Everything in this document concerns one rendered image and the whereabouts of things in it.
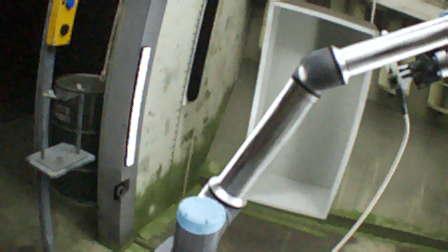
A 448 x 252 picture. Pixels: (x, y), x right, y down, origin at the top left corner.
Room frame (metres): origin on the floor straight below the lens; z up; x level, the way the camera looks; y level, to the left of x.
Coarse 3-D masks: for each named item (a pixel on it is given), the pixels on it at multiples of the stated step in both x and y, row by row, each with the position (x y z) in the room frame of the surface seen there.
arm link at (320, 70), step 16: (400, 32) 0.98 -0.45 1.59; (416, 32) 0.95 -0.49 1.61; (432, 32) 0.94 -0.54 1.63; (336, 48) 1.03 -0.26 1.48; (352, 48) 1.01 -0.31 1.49; (368, 48) 0.99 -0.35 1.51; (384, 48) 0.97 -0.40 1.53; (400, 48) 0.96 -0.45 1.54; (416, 48) 0.95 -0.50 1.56; (432, 48) 0.96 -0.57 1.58; (304, 64) 1.06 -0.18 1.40; (320, 64) 1.01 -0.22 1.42; (336, 64) 0.99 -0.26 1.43; (352, 64) 0.99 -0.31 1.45; (368, 64) 0.98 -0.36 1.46; (384, 64) 0.99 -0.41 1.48; (304, 80) 1.07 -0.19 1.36; (320, 80) 1.02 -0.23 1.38; (336, 80) 1.00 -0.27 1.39
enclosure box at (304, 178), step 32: (288, 0) 2.07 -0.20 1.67; (288, 32) 2.27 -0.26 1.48; (320, 32) 2.21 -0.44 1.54; (352, 32) 2.15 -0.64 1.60; (288, 64) 2.30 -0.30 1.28; (256, 96) 2.02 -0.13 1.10; (352, 96) 2.21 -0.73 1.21; (320, 128) 2.30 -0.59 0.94; (352, 128) 2.21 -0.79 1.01; (288, 160) 2.40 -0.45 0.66; (320, 160) 2.33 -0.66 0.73; (256, 192) 2.21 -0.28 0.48; (288, 192) 2.26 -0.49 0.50; (320, 192) 2.29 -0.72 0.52
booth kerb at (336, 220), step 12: (204, 180) 3.01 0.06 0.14; (300, 216) 2.77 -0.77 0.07; (336, 216) 2.68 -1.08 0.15; (348, 228) 2.63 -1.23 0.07; (360, 228) 2.60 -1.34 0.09; (372, 228) 2.57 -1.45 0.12; (384, 228) 2.54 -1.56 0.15; (408, 240) 2.45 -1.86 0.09; (420, 240) 2.41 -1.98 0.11; (432, 240) 2.38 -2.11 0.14; (444, 240) 2.34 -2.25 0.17
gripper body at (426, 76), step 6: (420, 60) 1.14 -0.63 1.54; (414, 66) 1.13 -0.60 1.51; (420, 66) 1.11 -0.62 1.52; (432, 66) 1.10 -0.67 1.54; (438, 66) 1.08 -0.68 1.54; (420, 72) 1.11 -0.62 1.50; (426, 72) 1.12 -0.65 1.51; (432, 72) 1.11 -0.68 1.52; (438, 72) 1.08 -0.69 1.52; (414, 78) 1.13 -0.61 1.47; (420, 78) 1.12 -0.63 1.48; (426, 78) 1.10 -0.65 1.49; (432, 78) 1.11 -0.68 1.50; (438, 78) 1.10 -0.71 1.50; (420, 84) 1.12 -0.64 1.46; (426, 84) 1.11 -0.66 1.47
